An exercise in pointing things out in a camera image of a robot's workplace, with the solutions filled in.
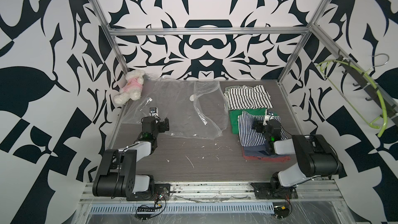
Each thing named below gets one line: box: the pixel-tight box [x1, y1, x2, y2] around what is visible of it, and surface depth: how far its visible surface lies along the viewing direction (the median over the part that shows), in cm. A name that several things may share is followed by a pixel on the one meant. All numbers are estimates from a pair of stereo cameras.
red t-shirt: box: [242, 147, 291, 162], surface depth 85 cm
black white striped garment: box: [223, 85, 274, 110], surface depth 109 cm
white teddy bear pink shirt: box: [114, 69, 146, 105], surface depth 108 cm
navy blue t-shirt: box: [243, 144, 288, 158], surface depth 85 cm
